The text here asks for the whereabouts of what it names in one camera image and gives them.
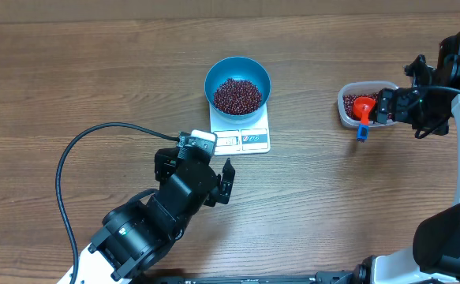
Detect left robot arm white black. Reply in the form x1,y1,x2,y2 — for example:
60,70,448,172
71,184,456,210
60,130,235,283

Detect red adzuki beans in container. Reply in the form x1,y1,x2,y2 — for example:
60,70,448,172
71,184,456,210
342,93,379,124

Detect blue plastic bowl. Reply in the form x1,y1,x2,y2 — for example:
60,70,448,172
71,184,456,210
204,56,271,118

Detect clear plastic food container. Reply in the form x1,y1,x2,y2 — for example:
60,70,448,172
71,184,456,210
337,80,398,129

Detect orange scoop with blue handle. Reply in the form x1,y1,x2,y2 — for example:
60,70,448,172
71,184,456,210
353,96,376,143

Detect red adzuki beans in bowl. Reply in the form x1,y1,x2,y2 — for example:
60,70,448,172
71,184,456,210
213,78,263,115

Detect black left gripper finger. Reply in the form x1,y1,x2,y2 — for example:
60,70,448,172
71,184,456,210
204,158,235,207
154,148,178,182

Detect white digital kitchen scale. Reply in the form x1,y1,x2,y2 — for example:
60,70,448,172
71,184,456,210
209,104,271,156

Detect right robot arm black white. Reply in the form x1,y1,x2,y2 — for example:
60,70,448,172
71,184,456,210
340,32,460,283

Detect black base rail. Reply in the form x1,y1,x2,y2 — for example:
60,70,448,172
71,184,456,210
132,271,353,284

